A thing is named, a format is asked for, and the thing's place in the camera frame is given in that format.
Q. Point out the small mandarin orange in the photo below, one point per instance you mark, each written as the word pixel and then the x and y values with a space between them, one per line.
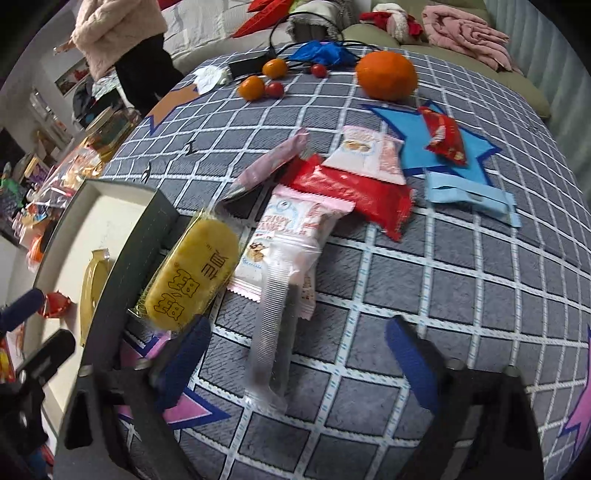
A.
pixel 275 68
pixel 251 87

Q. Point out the dark grey cardboard box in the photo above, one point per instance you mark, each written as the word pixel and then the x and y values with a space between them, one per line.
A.
pixel 134 258

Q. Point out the blue plastic bag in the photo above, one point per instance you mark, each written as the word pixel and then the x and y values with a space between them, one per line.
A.
pixel 323 53

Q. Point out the glass jar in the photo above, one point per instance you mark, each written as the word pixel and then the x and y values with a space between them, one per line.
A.
pixel 111 129

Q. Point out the red pillow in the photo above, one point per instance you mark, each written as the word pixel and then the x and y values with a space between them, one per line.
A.
pixel 272 4
pixel 258 23

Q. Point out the crumpled white tissue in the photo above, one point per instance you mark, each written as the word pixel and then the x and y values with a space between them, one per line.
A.
pixel 210 78

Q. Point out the red white plush cloth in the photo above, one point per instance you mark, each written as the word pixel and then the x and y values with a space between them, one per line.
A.
pixel 397 21

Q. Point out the clear bag of snacks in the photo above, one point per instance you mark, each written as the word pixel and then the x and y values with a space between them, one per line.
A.
pixel 74 170

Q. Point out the grey white fuzzy cushion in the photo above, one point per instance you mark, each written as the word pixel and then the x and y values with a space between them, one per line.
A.
pixel 314 21

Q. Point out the black power adapter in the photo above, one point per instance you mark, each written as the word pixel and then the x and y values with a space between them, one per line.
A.
pixel 247 67

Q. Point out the large pink white snack packet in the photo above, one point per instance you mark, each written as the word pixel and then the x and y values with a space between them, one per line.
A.
pixel 295 217

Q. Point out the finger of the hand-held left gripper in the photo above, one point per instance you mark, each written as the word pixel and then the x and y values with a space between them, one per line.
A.
pixel 51 348
pixel 25 302

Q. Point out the red patterned snack packet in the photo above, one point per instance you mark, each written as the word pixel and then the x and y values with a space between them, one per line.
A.
pixel 443 134

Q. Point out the cherry tomato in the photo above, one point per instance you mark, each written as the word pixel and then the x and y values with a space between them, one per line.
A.
pixel 275 89
pixel 318 70

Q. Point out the grey checked star tablecloth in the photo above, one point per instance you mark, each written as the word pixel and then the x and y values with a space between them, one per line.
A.
pixel 438 300

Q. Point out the small red candy packet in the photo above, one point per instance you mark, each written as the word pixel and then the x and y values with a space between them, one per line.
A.
pixel 55 304

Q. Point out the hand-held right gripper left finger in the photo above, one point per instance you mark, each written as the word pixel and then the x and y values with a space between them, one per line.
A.
pixel 182 364

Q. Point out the yellow snack packet black print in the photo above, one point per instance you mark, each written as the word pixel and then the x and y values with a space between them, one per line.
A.
pixel 194 267

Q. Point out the slim pink snack packet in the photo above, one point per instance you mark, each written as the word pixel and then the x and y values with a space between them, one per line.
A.
pixel 268 161

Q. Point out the plain yellow snack packet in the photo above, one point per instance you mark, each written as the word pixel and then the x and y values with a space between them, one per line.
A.
pixel 94 295

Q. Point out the pink folded blanket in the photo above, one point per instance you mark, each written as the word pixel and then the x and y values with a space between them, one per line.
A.
pixel 466 32

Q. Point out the grey striped sofa cover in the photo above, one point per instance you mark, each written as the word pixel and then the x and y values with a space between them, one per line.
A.
pixel 203 27

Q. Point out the pink white striped snack packet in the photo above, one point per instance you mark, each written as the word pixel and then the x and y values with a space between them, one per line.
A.
pixel 364 152

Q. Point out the clear plastic snack packet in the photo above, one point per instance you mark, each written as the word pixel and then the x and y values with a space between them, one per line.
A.
pixel 270 323

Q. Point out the light blue snack packet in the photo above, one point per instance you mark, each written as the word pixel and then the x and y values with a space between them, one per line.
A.
pixel 466 194

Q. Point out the long red snack packet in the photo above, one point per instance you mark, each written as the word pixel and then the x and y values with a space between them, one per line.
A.
pixel 360 194

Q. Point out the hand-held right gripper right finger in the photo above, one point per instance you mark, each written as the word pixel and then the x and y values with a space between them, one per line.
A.
pixel 413 369

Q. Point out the green sofa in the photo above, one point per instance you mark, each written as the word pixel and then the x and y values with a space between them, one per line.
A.
pixel 531 87

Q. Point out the large orange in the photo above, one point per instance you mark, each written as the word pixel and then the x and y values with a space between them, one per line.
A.
pixel 385 74

